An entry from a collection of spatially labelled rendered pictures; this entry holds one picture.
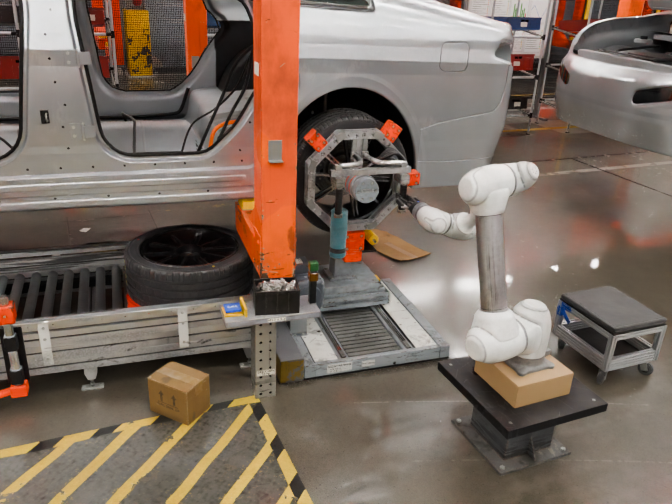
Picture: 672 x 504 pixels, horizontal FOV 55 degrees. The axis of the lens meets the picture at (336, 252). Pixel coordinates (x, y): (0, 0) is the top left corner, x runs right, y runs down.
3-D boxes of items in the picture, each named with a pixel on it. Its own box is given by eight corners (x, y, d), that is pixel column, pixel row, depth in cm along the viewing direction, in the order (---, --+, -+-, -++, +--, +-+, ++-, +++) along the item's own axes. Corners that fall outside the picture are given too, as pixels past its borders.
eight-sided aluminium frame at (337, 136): (396, 223, 359) (404, 126, 338) (400, 227, 354) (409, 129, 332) (302, 230, 343) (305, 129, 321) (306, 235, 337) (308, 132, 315)
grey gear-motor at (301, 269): (302, 299, 376) (304, 245, 362) (324, 336, 340) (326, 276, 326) (272, 303, 371) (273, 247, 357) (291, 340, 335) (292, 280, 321)
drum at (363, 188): (364, 190, 345) (366, 165, 340) (379, 203, 327) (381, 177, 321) (339, 192, 341) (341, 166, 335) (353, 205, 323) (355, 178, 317)
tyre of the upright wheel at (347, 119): (312, 87, 340) (262, 197, 355) (326, 95, 319) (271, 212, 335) (411, 134, 369) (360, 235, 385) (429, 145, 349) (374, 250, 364)
